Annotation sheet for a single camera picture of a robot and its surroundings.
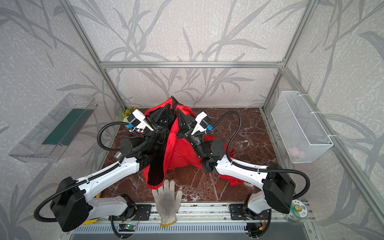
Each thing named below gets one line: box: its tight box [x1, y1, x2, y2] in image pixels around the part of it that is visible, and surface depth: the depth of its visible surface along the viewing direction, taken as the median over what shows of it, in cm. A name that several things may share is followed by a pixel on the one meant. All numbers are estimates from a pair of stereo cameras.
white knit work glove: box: [152, 179, 183, 228], surface depth 79 cm
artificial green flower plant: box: [122, 106, 138, 123], surface depth 98 cm
